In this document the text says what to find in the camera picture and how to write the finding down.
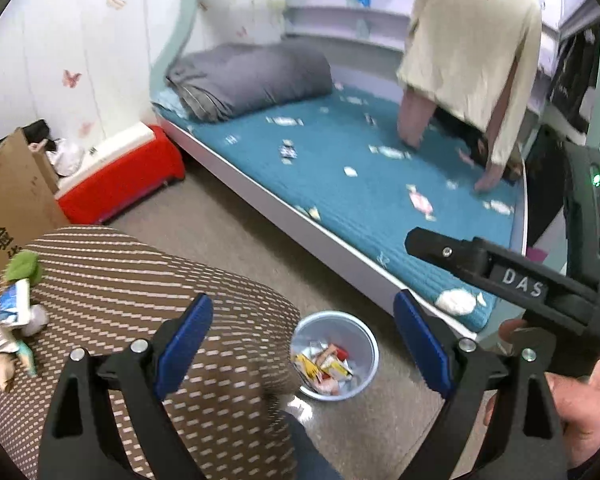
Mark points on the bed with teal mattress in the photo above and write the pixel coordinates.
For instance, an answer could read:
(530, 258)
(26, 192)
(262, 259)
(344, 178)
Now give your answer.
(355, 210)

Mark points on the light blue plastic bin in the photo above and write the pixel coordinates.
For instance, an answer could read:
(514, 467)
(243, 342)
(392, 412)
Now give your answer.
(310, 330)

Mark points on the person in cream shirt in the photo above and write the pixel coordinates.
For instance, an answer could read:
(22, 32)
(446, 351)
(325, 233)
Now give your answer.
(470, 35)

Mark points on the pink butterfly sticker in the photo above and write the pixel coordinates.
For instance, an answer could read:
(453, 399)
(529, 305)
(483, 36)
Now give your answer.
(71, 78)

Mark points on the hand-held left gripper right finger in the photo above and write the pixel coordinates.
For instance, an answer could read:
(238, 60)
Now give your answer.
(422, 340)

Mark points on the black clothes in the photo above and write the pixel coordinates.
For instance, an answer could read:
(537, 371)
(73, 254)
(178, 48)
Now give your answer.
(460, 127)

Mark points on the black hanging bag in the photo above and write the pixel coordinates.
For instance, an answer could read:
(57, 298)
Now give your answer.
(575, 80)

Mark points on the person's leg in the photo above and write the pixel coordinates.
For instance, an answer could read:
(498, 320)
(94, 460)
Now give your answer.
(305, 450)

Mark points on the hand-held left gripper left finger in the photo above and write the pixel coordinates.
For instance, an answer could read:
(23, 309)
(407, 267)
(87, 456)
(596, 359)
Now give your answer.
(185, 340)

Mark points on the grey folded duvet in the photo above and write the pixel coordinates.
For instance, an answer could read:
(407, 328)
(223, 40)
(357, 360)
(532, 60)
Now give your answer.
(255, 75)

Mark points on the green crumpled wrapper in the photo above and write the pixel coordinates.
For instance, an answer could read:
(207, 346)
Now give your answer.
(24, 266)

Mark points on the green white wrapper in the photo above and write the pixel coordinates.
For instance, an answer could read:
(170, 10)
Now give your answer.
(27, 357)

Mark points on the white wall shelf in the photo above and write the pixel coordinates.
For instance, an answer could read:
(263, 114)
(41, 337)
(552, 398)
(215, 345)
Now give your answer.
(330, 15)

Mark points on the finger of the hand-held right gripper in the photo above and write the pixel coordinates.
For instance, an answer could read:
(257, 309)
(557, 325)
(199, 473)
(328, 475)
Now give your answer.
(445, 252)

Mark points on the black cloth bag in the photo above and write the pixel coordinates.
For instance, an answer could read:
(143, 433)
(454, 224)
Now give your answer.
(37, 132)

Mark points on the yellow white snack bag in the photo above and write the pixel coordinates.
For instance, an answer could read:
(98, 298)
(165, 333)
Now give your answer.
(306, 364)

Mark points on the yellow butterfly sticker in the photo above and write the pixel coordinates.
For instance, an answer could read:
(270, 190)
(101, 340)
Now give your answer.
(115, 0)

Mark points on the pink hanging garment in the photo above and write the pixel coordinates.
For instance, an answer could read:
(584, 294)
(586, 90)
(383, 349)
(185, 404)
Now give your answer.
(415, 120)

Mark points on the white blue paper box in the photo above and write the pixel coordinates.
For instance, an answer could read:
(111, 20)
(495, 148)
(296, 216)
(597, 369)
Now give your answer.
(12, 305)

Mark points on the white yellow milk carton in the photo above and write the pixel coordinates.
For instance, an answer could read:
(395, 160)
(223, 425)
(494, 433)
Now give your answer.
(337, 370)

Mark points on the red storage ottoman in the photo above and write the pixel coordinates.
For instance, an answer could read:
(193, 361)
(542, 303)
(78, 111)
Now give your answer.
(115, 185)

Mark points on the large cardboard box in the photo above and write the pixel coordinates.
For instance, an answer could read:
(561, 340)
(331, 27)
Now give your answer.
(15, 200)

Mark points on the purple cloth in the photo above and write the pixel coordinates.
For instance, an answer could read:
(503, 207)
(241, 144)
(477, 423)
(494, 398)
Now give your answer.
(535, 255)

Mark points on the person's right hand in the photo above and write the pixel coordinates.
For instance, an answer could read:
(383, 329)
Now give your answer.
(580, 410)

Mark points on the brown paper wrapper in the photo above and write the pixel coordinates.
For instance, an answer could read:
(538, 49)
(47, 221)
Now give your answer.
(2, 372)

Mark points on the white crumpled tissue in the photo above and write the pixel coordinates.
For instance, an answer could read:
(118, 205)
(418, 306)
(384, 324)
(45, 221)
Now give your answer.
(36, 321)

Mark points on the white plastic bag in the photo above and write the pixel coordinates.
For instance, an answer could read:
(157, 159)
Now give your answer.
(69, 157)

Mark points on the red wrapper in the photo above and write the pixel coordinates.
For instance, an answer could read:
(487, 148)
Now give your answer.
(337, 351)

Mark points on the blue plaid pillow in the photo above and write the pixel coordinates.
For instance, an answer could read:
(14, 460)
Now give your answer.
(167, 100)

